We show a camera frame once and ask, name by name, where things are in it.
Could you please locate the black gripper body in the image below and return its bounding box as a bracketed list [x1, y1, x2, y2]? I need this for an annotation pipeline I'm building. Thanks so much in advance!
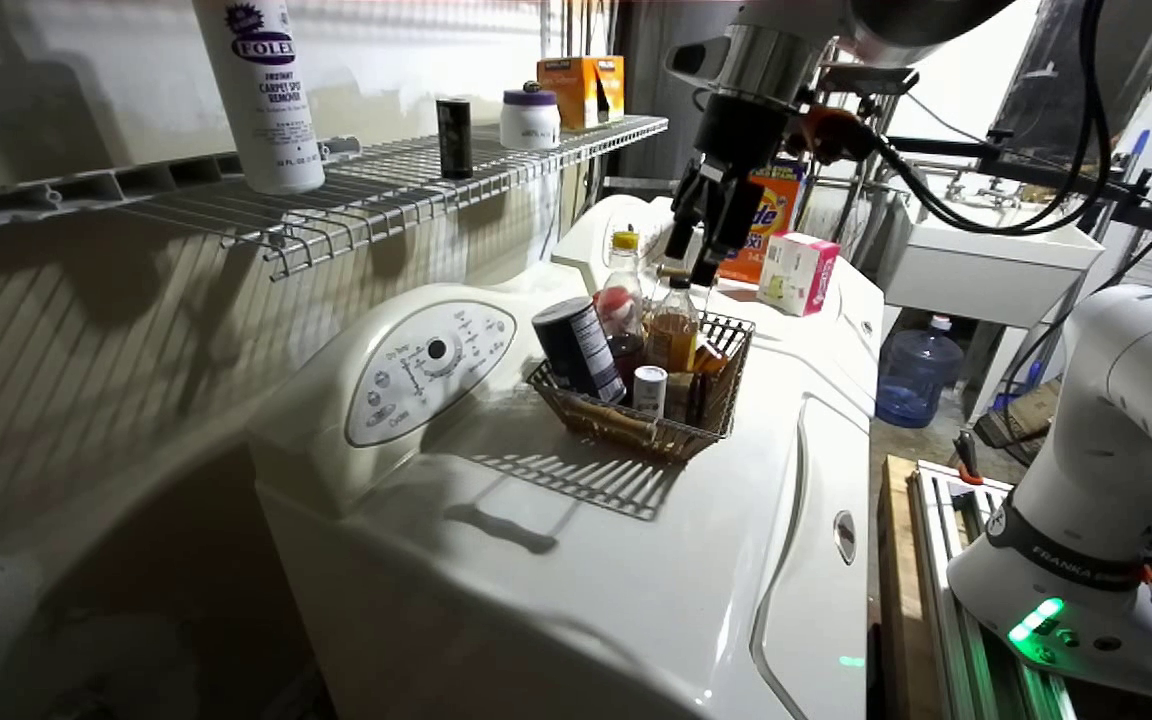
[691, 86, 809, 190]

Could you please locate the brown wicker basket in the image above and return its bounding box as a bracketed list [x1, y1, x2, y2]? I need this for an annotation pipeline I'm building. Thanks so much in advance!
[524, 308, 757, 466]

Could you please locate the orange detergent box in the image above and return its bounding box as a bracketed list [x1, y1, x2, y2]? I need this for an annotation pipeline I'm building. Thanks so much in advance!
[711, 162, 809, 290]

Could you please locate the pink and white box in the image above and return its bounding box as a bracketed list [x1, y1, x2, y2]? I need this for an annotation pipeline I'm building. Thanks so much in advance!
[757, 226, 843, 320]

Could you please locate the clear bottle yellow cap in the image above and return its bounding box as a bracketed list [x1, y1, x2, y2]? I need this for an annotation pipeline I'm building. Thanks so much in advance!
[597, 224, 652, 314]

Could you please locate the grey cylindrical tank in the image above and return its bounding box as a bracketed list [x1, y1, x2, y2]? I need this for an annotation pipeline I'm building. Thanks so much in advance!
[618, 0, 739, 186]

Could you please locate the amber bottle black cap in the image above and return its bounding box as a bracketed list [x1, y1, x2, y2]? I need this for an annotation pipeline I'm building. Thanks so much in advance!
[643, 270, 703, 379]

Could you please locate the yellow cardboard box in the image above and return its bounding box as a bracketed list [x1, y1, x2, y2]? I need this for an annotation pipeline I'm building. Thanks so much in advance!
[591, 52, 631, 124]

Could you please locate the dark glass jar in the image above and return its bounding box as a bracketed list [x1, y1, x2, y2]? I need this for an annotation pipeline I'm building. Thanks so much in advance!
[690, 340, 739, 427]

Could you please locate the orange cardboard box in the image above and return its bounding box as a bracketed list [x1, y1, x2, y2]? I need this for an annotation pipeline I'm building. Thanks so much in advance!
[531, 52, 605, 137]

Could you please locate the blue canister white lid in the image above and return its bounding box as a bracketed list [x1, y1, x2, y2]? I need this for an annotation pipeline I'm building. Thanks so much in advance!
[529, 295, 631, 406]

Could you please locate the white jar purple lid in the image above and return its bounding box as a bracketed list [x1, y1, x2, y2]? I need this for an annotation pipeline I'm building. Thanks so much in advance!
[495, 78, 564, 151]

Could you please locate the blue water jug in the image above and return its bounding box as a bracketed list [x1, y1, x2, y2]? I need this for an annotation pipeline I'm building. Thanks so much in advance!
[872, 314, 968, 432]

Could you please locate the black spray can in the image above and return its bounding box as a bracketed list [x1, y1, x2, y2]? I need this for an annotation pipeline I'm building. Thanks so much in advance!
[434, 94, 476, 183]

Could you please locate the white chest appliance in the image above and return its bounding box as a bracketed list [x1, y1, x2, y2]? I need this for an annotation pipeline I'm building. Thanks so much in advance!
[883, 194, 1110, 332]

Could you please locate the white washing machine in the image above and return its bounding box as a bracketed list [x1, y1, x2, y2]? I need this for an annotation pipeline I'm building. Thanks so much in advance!
[248, 252, 890, 720]

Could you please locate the black metal bar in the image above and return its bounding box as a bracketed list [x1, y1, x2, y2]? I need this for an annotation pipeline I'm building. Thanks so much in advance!
[890, 132, 1152, 252]

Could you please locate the large white spot-remover can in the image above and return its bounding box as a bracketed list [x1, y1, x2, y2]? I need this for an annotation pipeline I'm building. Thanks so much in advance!
[188, 0, 329, 201]

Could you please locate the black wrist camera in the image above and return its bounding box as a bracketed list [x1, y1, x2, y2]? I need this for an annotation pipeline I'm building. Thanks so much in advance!
[669, 37, 739, 86]

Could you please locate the white wire shelf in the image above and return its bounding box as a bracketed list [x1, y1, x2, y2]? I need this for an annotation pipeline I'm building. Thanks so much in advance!
[0, 111, 674, 285]

